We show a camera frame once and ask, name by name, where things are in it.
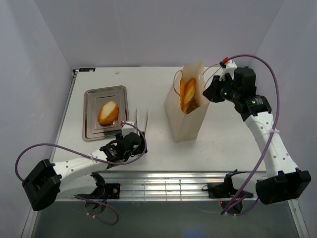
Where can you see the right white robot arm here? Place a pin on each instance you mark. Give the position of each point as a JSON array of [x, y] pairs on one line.
[[284, 180]]

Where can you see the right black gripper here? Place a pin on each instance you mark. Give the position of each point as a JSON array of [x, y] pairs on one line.
[[211, 92]]

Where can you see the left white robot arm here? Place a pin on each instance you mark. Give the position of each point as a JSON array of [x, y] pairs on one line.
[[50, 181]]

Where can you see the beige paper bag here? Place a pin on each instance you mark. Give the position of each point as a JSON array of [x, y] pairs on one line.
[[184, 126]]

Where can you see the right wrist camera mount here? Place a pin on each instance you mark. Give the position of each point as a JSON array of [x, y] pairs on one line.
[[228, 66]]

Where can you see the aluminium frame rail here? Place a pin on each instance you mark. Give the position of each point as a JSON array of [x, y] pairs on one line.
[[148, 186]]

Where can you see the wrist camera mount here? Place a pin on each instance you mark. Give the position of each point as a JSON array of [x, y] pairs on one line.
[[228, 66], [128, 127]]

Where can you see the metal tray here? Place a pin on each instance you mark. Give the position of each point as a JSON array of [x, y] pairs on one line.
[[94, 99]]

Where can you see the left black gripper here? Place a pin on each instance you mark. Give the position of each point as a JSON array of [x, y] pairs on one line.
[[139, 148]]

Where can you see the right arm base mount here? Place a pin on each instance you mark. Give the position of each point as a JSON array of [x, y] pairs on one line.
[[218, 190]]

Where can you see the metal tongs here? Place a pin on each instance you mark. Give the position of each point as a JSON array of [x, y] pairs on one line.
[[141, 117]]

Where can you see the long baguette bread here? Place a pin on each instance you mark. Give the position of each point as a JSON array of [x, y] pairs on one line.
[[182, 92], [189, 93]]

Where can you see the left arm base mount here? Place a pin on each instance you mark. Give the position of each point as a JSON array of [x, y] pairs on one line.
[[106, 191]]

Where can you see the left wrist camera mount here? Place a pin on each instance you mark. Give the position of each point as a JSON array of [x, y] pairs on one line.
[[128, 127]]

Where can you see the oval bread loaf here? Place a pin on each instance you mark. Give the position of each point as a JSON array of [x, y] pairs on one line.
[[108, 113]]

